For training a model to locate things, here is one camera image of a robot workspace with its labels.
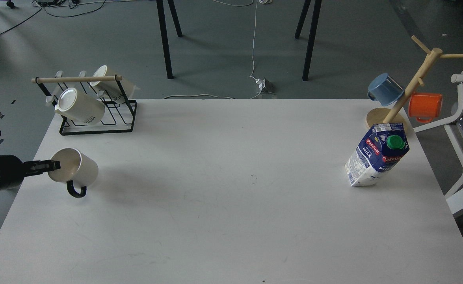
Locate orange mug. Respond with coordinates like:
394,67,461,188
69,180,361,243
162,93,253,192
407,92,443,123

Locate blue mug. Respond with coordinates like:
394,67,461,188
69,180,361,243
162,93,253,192
368,73,405,106

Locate black table leg right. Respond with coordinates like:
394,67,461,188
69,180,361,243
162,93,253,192
294,0,322,82

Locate white floor cable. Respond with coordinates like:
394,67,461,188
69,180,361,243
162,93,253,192
162,0,273,100

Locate cream mug rear on rack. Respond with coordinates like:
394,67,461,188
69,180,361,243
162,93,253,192
89,65,139,104

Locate white chair frame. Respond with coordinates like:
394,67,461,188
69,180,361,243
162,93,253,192
412,49,463,218

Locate white power adapter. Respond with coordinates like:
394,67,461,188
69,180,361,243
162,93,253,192
255,78,275,93

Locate black wire mug rack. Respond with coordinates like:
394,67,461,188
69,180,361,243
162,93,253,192
31,71,138,136

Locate black table leg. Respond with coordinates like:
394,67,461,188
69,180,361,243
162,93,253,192
294,0,322,82
155,0,183,80

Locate black table leg left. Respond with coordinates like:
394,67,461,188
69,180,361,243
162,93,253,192
155,0,183,80

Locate cream mug front on rack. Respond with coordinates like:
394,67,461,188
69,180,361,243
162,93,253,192
54,88,105,125

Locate blue white milk carton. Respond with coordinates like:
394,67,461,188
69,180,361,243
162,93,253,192
344,122,409,187

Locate white mug black handle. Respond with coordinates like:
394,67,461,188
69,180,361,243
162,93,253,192
48,148,99,198

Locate cream mug on rack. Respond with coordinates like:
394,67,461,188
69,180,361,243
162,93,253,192
54,88,105,125
89,65,139,104

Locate wooden mug tree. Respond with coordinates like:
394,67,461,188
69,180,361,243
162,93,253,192
365,35,463,128

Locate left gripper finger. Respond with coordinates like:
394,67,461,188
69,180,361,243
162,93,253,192
23,169,50,178
23,159,61,171

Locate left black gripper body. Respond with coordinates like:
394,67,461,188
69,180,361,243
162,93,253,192
0,155,24,190

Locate black floor cables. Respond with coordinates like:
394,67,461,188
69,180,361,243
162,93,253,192
0,0,106,52

